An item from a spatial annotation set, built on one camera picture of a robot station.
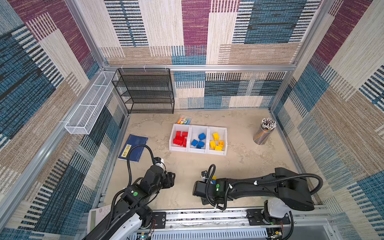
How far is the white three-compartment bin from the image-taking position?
96 centimetres

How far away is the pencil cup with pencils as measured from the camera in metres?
0.89

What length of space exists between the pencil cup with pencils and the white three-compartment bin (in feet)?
0.71
